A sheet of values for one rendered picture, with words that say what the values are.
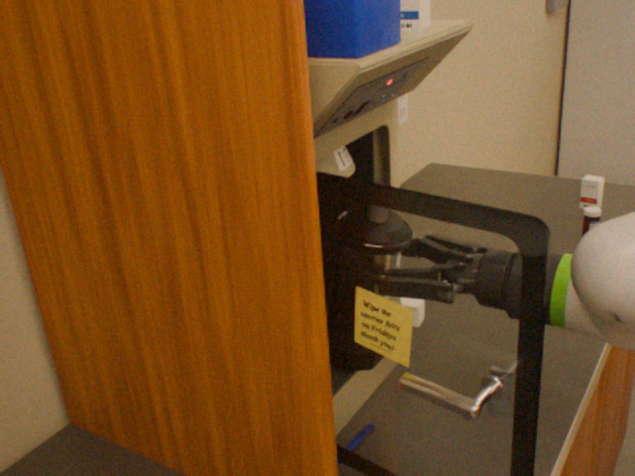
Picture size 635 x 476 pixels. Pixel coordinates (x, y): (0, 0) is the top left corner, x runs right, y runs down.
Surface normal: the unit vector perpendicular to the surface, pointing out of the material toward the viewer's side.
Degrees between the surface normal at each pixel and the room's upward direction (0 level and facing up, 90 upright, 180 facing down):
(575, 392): 0
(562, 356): 0
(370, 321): 90
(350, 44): 90
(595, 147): 90
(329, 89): 90
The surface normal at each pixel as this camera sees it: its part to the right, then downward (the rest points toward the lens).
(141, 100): -0.53, 0.38
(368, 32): 0.85, 0.16
